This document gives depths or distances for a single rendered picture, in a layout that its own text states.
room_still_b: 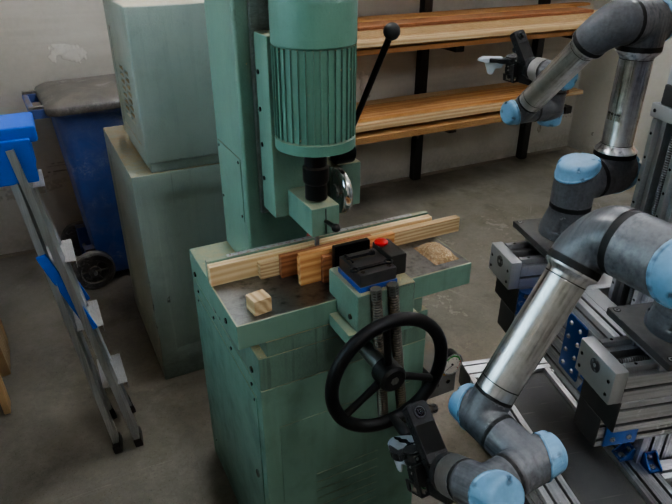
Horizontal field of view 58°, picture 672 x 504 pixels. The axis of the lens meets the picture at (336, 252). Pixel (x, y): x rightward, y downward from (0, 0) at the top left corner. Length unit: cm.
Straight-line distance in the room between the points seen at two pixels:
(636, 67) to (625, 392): 85
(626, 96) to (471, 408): 104
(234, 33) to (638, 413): 125
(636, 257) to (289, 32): 73
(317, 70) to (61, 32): 241
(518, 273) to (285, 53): 96
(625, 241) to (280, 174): 77
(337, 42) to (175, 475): 154
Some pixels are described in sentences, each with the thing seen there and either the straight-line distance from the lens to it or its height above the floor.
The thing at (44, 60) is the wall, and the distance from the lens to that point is 352.
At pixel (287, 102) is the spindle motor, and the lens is 126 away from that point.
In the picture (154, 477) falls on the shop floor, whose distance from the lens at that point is 224.
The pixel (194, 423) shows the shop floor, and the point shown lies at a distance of 239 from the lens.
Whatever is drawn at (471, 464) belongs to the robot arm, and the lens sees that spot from 107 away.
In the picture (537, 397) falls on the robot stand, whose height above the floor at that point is 21.
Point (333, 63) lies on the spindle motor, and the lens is 123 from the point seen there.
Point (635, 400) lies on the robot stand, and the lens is 155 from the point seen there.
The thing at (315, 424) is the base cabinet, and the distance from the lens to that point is 152.
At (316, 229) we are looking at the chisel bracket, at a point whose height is 102.
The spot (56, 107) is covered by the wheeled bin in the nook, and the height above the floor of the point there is 94.
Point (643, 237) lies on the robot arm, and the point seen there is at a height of 120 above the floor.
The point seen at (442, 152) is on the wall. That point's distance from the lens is 460.
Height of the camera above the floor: 162
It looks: 28 degrees down
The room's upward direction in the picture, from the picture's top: straight up
